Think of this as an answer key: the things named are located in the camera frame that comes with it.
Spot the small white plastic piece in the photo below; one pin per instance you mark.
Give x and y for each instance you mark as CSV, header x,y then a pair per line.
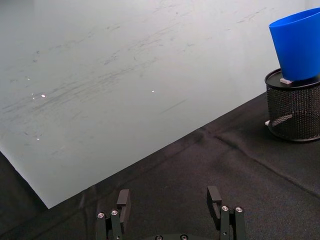
x,y
286,81

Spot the blue plastic cup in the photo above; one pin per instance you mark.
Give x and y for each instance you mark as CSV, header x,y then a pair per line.
x,y
298,47

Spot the black mesh metal holder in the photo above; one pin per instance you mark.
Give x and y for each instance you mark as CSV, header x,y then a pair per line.
x,y
295,110

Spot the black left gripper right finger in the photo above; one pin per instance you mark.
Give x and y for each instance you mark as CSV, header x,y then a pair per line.
x,y
226,220

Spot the black table cloth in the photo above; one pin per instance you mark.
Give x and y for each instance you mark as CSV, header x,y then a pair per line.
x,y
200,180

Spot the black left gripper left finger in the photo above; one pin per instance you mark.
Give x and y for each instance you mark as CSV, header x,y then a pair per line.
x,y
123,210

